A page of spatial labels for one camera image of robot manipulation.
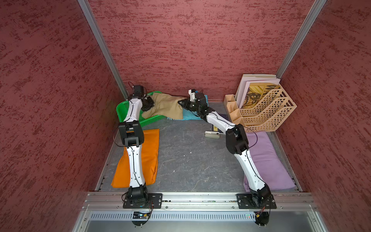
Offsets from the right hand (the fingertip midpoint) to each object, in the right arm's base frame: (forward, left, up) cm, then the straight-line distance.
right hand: (178, 103), depth 98 cm
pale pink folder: (+12, -49, +10) cm, 51 cm away
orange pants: (-33, +18, -14) cm, 40 cm away
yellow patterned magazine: (+5, -54, +4) cm, 55 cm away
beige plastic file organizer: (-6, -63, -10) cm, 64 cm away
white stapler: (-16, -23, -16) cm, 33 cm away
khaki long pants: (+3, +10, -5) cm, 12 cm away
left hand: (+4, +19, -7) cm, 20 cm away
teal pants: (-1, -8, -12) cm, 14 cm away
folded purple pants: (-38, -58, -20) cm, 72 cm away
